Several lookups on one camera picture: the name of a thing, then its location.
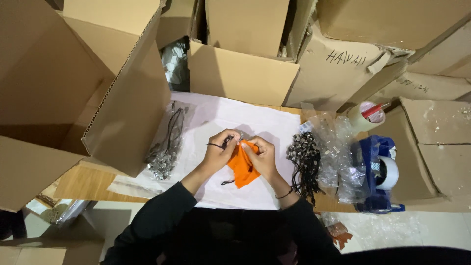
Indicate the orange item in plastic bag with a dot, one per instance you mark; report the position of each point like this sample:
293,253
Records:
339,233

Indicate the person's left hand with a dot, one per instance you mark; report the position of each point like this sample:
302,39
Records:
217,152

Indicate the orange cloth pouch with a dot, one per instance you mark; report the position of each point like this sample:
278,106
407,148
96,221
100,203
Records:
241,167

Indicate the person's black sweater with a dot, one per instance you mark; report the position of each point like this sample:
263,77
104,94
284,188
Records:
220,235

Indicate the crumpled white plastic bags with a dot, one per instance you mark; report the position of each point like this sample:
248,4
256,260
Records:
174,62

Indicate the small white blue packet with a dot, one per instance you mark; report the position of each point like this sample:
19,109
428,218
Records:
305,127

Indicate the large open cardboard box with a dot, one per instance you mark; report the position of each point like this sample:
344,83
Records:
66,88

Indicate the plain cardboard box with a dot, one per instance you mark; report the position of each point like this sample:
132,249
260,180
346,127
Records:
239,75

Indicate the stained open cardboard box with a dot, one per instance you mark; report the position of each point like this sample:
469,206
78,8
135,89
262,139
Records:
438,147

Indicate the red pen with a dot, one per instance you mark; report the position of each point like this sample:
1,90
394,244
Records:
372,110

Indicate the patterned packets in plastic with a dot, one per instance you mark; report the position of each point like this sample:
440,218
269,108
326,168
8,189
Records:
55,208

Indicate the flat handwritten cardboard box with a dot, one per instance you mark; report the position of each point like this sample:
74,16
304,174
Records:
423,86

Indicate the person's right hand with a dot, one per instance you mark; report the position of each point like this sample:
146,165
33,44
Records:
265,158

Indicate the tall cardboard box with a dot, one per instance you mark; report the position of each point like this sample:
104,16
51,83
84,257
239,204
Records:
246,25

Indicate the white cloth sheet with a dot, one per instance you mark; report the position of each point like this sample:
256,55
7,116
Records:
265,125

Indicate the flat clear plastic bag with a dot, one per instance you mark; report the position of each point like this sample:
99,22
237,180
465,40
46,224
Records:
132,186

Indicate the handwritten torn cardboard box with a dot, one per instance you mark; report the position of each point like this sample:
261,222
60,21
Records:
331,77

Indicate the white tape roll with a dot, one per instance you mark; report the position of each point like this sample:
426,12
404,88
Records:
390,173

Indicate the low cardboard box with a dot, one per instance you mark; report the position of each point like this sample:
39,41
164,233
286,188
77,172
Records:
48,246

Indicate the clear plastic sheet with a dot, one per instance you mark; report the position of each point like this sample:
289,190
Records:
397,228

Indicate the heap of clear plastic bags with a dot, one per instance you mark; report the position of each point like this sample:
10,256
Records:
338,158

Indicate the narrow cardboard box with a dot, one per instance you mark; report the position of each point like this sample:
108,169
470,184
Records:
176,20

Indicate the big cardboard box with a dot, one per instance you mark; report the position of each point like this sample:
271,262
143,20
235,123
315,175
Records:
390,20

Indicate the clear packing tape roll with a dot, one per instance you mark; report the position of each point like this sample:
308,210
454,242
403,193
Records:
358,119

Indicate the blue tape dispenser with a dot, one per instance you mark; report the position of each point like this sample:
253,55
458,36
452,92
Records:
368,173

